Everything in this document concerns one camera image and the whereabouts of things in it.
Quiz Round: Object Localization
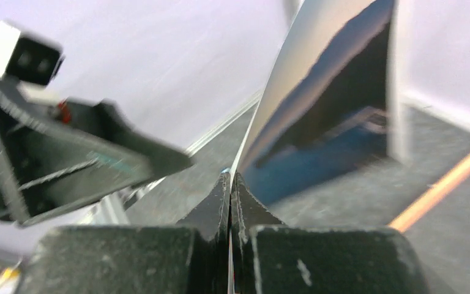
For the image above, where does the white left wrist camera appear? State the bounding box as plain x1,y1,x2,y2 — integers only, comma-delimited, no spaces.
0,20,65,86

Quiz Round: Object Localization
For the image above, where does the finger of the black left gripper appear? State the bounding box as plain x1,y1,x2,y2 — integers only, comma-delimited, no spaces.
67,99,194,189

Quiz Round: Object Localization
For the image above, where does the mountain sea photo print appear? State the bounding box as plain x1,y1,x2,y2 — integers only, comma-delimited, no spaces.
236,1,397,206

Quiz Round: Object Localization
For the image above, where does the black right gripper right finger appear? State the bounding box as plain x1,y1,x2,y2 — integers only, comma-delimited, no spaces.
231,173,430,293

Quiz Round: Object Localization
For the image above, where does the aluminium rail at front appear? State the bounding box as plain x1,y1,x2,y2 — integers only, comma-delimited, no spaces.
0,93,264,257

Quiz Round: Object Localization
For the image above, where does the pink wooden picture frame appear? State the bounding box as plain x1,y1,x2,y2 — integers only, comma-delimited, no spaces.
389,153,470,233

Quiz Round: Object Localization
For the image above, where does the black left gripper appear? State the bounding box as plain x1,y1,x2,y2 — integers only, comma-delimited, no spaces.
0,81,152,225

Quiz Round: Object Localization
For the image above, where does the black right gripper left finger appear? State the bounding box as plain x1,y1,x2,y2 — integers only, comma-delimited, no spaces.
17,172,231,294

